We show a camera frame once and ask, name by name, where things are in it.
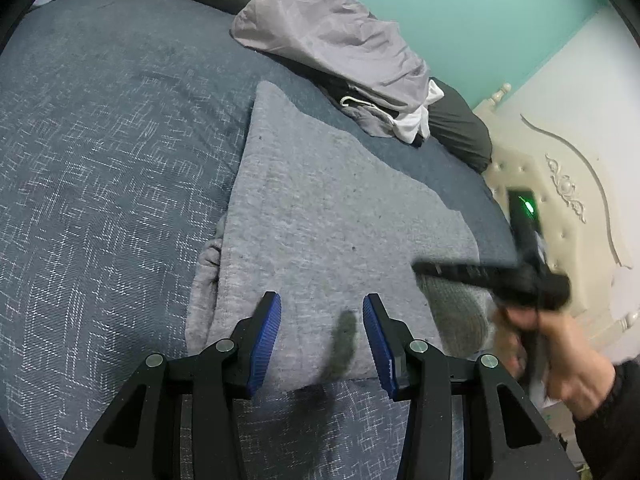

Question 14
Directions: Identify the grey sweatshirt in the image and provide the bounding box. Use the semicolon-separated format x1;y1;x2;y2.
186;81;490;391

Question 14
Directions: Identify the person's right forearm black sleeve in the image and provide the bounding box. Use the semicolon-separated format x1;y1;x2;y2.
575;360;640;479

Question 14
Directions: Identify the person's right hand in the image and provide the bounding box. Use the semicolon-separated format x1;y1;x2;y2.
494;307;615;420

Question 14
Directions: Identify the cream tufted headboard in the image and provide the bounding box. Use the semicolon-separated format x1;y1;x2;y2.
474;82;639;350

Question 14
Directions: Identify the long dark grey pillow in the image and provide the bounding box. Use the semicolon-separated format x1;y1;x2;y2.
194;0;492;172

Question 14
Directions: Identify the white garment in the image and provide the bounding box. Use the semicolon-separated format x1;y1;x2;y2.
393;78;445;148

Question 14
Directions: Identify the dark blue bed sheet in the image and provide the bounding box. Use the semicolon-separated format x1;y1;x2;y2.
1;0;514;479

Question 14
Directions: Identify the light lilac-grey garment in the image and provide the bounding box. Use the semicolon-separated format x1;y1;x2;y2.
231;0;430;113

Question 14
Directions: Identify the grey hoodie with drawstring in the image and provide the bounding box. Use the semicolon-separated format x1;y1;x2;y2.
340;96;396;138

